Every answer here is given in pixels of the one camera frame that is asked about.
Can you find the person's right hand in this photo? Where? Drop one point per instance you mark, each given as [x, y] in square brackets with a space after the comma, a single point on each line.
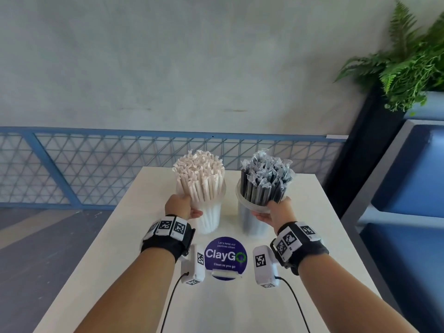
[279, 215]

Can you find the person's left hand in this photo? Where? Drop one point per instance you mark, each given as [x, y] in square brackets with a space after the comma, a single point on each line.
[178, 206]

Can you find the clear plastic cup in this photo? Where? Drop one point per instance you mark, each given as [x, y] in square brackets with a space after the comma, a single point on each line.
[248, 218]
[211, 218]

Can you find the bundle of white paper straws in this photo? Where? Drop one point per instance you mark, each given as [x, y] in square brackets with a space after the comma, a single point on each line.
[201, 176]

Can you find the bunch of black straws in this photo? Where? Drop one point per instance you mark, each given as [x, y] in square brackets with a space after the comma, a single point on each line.
[267, 176]

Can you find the person's left forearm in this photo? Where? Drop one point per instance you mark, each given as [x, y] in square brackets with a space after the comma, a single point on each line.
[128, 294]

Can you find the person's right forearm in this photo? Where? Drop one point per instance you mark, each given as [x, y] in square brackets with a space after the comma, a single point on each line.
[350, 301]

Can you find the black right wristband with markers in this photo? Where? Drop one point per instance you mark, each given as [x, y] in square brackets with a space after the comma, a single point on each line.
[298, 246]

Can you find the round purple sticker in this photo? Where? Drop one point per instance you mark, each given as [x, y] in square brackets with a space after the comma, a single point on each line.
[225, 254]

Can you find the blue cushioned bench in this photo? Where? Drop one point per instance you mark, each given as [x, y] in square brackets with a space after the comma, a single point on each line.
[367, 204]

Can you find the blue mesh fence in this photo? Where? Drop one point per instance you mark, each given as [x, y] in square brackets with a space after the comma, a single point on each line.
[86, 162]

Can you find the black pillar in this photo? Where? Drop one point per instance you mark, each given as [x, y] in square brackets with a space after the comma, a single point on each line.
[364, 142]

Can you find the pale planter box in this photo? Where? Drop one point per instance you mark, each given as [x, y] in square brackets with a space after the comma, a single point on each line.
[428, 107]

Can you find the green fern plant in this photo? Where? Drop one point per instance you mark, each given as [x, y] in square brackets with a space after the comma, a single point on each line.
[406, 69]

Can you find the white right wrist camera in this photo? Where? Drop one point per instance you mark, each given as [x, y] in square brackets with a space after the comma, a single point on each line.
[263, 265]

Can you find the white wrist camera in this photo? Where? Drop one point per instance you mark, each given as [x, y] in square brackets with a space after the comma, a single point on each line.
[263, 265]
[194, 265]

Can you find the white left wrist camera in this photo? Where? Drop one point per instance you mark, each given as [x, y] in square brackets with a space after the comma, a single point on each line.
[194, 265]

